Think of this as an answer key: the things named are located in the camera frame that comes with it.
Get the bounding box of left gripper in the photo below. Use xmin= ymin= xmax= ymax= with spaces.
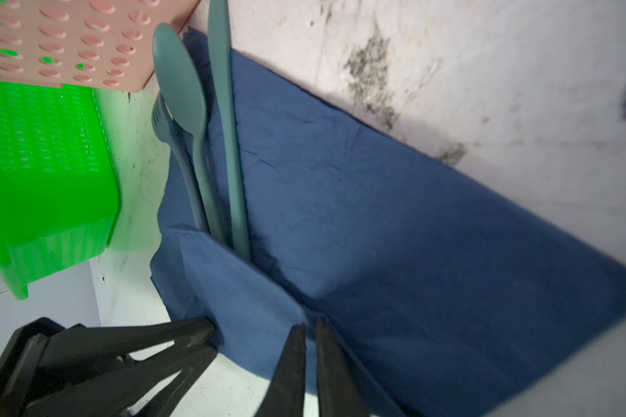
xmin=0 ymin=317 xmax=217 ymax=416

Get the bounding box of green plastic basket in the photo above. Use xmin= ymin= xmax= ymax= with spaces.
xmin=0 ymin=81 xmax=121 ymax=300

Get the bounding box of pink plastic basket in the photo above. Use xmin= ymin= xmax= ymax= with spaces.
xmin=0 ymin=0 xmax=198 ymax=92

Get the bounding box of green plastic knife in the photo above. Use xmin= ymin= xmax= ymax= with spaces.
xmin=208 ymin=0 xmax=251 ymax=262

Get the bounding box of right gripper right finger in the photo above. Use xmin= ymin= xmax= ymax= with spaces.
xmin=316 ymin=319 xmax=370 ymax=417

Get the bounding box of blue plastic fork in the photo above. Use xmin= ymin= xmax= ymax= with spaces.
xmin=151 ymin=91 xmax=209 ymax=232

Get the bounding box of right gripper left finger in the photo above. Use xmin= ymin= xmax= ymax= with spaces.
xmin=255 ymin=324 xmax=306 ymax=417

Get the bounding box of dark blue paper napkin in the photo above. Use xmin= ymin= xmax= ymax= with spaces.
xmin=151 ymin=53 xmax=626 ymax=416

